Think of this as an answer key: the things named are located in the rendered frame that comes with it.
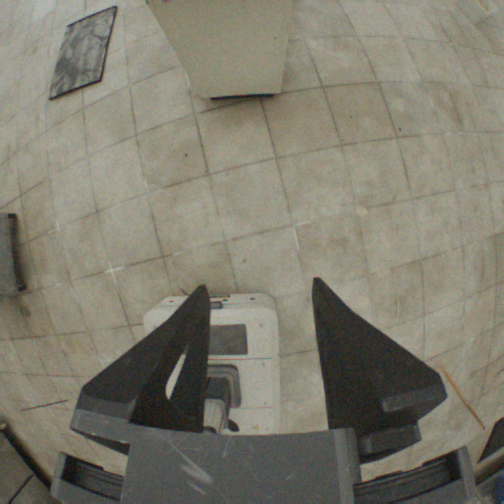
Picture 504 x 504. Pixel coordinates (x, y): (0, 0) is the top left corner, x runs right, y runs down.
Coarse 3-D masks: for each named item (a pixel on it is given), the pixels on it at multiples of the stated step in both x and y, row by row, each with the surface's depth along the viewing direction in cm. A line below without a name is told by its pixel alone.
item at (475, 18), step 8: (456, 0) 77; (464, 0) 72; (472, 0) 66; (480, 0) 69; (488, 0) 63; (464, 8) 78; (472, 8) 72; (480, 8) 66; (488, 8) 69; (496, 8) 63; (472, 16) 78; (480, 16) 72; (488, 16) 75
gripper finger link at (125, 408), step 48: (192, 336) 11; (96, 384) 6; (144, 384) 6; (192, 384) 10; (96, 432) 4; (144, 432) 5; (192, 432) 9; (336, 432) 4; (144, 480) 4; (192, 480) 4; (240, 480) 4; (288, 480) 4; (336, 480) 3
